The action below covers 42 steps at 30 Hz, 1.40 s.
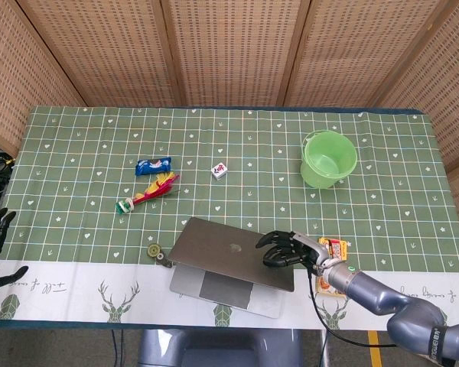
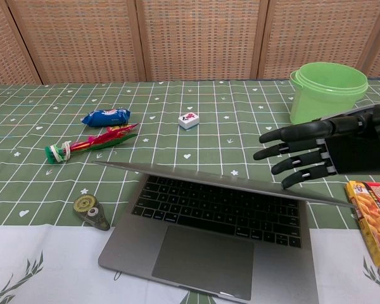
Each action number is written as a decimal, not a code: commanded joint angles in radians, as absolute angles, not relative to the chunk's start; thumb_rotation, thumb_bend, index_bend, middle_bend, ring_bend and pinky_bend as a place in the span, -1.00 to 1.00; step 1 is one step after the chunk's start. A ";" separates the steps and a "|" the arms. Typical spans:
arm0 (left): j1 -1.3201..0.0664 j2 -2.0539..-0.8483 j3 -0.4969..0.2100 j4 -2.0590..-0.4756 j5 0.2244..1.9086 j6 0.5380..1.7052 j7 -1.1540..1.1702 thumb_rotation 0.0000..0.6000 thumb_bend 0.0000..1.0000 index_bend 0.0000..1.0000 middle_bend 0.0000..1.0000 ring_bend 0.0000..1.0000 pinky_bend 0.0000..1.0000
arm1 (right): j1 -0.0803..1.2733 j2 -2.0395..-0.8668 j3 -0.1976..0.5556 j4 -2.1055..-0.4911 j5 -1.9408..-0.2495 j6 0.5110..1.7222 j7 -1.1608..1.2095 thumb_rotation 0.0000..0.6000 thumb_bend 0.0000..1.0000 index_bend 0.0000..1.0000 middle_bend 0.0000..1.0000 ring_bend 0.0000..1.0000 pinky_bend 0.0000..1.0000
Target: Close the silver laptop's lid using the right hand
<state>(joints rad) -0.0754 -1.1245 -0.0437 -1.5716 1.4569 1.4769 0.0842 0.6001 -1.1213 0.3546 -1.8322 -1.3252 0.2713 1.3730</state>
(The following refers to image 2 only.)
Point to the colourful feather shuttlecock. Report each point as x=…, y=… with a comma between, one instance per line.
x=95, y=142

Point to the yellow curry box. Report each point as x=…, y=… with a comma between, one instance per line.
x=375, y=218

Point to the blue snack packet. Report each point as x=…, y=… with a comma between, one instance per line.
x=106, y=117

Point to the silver laptop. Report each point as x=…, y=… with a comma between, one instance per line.
x=209, y=228

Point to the bamboo folding screen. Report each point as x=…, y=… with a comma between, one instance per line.
x=193, y=38

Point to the green checked tablecloth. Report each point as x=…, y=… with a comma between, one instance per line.
x=50, y=259

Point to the black and silver right hand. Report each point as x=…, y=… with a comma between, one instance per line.
x=351, y=149

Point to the white mahjong tile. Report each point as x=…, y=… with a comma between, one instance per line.
x=188, y=120

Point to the green plastic bucket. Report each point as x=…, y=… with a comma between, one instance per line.
x=323, y=95

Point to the olive correction tape dispenser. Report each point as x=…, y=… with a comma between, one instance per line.
x=88, y=210

